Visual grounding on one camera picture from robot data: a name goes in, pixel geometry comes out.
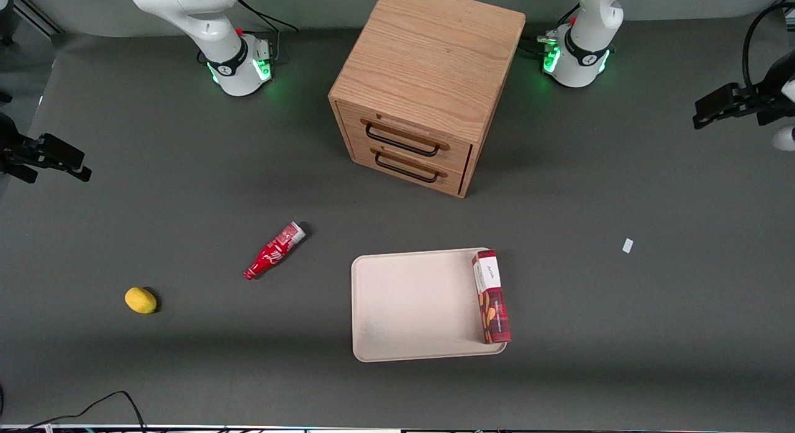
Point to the wooden drawer cabinet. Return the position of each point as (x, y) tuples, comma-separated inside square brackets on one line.
[(428, 48)]

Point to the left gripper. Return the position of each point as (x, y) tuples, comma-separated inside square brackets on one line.
[(765, 101)]

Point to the small white paper scrap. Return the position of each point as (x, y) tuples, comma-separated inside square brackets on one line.
[(627, 245)]

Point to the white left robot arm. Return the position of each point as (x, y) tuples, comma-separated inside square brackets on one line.
[(587, 66)]

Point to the wooden drawer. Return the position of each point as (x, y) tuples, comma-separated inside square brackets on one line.
[(360, 154), (354, 119)]

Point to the red cookie box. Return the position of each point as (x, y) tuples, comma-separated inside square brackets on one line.
[(494, 309)]

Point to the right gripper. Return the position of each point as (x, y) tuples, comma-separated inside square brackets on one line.
[(13, 152)]

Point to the cream rectangular tray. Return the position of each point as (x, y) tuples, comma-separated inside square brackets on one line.
[(416, 302)]

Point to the dark metal rail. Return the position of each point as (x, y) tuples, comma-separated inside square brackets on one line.
[(37, 13)]

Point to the red cola bottle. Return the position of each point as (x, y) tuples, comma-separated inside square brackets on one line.
[(273, 253)]

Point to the yellow lemon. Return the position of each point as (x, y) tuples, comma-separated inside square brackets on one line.
[(140, 300)]

